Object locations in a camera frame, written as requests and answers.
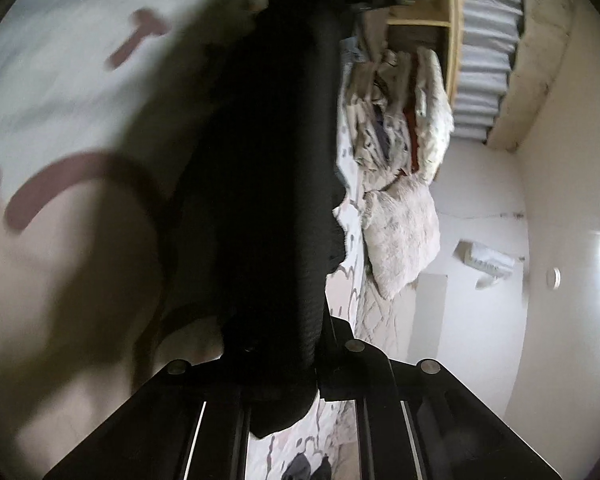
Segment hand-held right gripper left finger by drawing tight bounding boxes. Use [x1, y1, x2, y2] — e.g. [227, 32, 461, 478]
[42, 342, 253, 480]

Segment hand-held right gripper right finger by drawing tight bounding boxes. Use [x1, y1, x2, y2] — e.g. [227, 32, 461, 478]
[314, 317, 561, 480]

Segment black ribbed garment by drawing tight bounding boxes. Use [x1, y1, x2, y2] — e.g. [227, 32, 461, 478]
[157, 0, 348, 438]

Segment dark crumpled clothes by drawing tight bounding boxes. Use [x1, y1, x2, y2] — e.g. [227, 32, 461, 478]
[282, 452, 333, 480]

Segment pile of clothes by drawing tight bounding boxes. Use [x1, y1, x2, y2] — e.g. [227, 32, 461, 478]
[337, 35, 431, 186]

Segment fluffy beige pillow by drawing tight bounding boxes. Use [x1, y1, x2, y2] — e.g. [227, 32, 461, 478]
[362, 177, 441, 301]

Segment white air conditioner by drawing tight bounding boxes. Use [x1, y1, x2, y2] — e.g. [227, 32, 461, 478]
[452, 240, 516, 291]

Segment fluffy beige blanket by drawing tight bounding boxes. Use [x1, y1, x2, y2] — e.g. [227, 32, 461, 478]
[412, 47, 456, 186]

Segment white printed blanket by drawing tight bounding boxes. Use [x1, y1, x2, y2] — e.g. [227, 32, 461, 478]
[0, 0, 416, 480]

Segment white pleated curtain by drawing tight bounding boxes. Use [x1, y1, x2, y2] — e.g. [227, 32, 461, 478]
[450, 0, 531, 143]

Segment wooden shelf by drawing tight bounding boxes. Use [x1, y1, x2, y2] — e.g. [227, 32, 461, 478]
[380, 0, 463, 106]

